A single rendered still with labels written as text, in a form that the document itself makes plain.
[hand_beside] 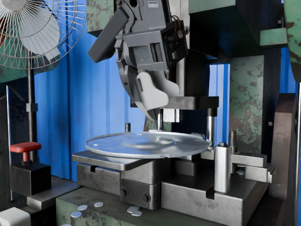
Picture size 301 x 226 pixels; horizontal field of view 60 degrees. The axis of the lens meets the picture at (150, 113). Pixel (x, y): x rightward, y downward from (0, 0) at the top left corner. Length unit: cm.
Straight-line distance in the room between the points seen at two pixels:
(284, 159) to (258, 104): 18
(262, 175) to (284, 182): 24
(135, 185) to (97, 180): 15
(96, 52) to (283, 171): 64
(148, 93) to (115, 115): 192
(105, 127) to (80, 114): 36
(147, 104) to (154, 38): 11
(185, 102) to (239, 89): 25
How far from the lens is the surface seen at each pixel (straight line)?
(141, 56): 38
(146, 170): 57
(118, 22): 40
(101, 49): 44
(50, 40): 132
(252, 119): 82
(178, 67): 62
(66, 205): 68
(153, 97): 40
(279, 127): 89
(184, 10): 59
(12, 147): 78
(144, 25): 38
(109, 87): 235
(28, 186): 75
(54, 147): 300
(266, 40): 75
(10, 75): 187
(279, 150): 88
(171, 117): 69
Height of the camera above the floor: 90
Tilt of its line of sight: 4 degrees down
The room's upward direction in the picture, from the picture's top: straight up
